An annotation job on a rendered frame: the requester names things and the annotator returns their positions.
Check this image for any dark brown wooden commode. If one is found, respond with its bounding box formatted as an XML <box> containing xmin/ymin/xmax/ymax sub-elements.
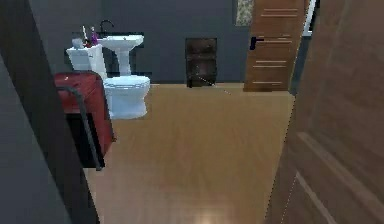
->
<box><xmin>184</xmin><ymin>37</ymin><xmax>218</xmax><ymax>89</ymax></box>

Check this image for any white toilet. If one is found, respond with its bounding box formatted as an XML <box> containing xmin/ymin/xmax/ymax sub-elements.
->
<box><xmin>65</xmin><ymin>43</ymin><xmax>152</xmax><ymax>121</ymax></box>

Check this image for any red wooden cabinet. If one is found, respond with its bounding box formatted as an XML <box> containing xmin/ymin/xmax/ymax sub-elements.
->
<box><xmin>53</xmin><ymin>70</ymin><xmax>117</xmax><ymax>172</ymax></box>

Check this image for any brown wooden room door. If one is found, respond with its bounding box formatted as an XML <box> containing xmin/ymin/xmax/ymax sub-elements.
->
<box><xmin>243</xmin><ymin>0</ymin><xmax>311</xmax><ymax>93</ymax></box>

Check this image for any black curved faucet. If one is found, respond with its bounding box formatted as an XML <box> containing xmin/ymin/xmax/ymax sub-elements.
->
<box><xmin>99</xmin><ymin>19</ymin><xmax>115</xmax><ymax>36</ymax></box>

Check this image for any purple spray bottle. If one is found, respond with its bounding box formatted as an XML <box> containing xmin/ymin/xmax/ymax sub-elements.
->
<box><xmin>89</xmin><ymin>26</ymin><xmax>100</xmax><ymax>47</ymax></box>

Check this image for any brown panelled room door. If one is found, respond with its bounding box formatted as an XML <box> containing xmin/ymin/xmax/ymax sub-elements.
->
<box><xmin>264</xmin><ymin>0</ymin><xmax>384</xmax><ymax>224</ymax></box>

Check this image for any black door handle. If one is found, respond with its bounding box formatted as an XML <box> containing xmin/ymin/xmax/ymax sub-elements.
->
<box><xmin>249</xmin><ymin>36</ymin><xmax>265</xmax><ymax>51</ymax></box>

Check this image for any white pedestal sink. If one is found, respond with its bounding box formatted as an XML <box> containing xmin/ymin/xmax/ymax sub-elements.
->
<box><xmin>97</xmin><ymin>34</ymin><xmax>145</xmax><ymax>77</ymax></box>

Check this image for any patterned framed wall picture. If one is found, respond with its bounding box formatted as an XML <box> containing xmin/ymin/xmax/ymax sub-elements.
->
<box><xmin>235</xmin><ymin>0</ymin><xmax>255</xmax><ymax>27</ymax></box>

